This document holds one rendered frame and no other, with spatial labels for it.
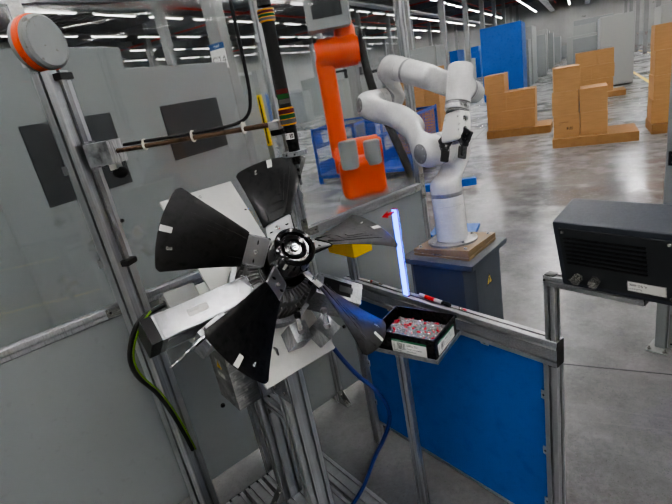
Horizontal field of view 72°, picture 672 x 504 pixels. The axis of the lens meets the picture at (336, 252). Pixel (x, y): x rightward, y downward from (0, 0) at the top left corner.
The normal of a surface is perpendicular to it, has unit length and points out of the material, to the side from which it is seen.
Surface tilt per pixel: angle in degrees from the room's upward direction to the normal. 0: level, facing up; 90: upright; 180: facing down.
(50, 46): 90
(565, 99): 90
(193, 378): 90
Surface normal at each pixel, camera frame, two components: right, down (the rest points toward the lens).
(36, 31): 0.95, -0.07
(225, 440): 0.63, 0.15
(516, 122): -0.40, 0.38
